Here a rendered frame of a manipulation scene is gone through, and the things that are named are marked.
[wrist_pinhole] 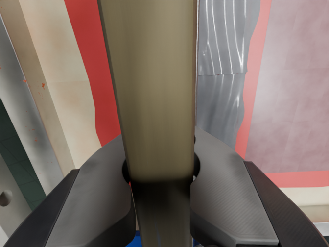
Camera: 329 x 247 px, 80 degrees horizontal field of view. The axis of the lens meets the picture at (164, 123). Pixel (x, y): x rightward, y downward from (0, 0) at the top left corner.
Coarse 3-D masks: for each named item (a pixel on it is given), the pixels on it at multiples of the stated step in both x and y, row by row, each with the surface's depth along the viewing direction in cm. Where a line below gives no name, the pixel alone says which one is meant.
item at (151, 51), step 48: (144, 0) 5; (192, 0) 6; (144, 48) 6; (192, 48) 6; (144, 96) 7; (192, 96) 7; (144, 144) 8; (192, 144) 8; (144, 192) 9; (144, 240) 11
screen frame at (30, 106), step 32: (0, 0) 19; (0, 32) 19; (0, 64) 21; (32, 64) 23; (0, 96) 23; (32, 96) 23; (32, 128) 25; (32, 160) 27; (64, 160) 29; (320, 224) 34
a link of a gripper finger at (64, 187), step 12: (72, 180) 9; (60, 192) 8; (48, 204) 8; (60, 204) 8; (36, 216) 7; (48, 216) 7; (24, 228) 7; (36, 228) 7; (48, 228) 7; (12, 240) 6; (24, 240) 6; (36, 240) 6
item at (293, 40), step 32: (64, 0) 21; (96, 0) 21; (288, 0) 21; (320, 0) 21; (96, 32) 23; (256, 32) 23; (288, 32) 23; (320, 32) 23; (96, 64) 24; (256, 64) 24; (288, 64) 24; (320, 64) 24
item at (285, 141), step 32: (96, 96) 26; (256, 96) 26; (288, 96) 26; (320, 96) 26; (96, 128) 29; (256, 128) 29; (288, 128) 29; (320, 128) 29; (256, 160) 32; (288, 160) 32; (320, 160) 32
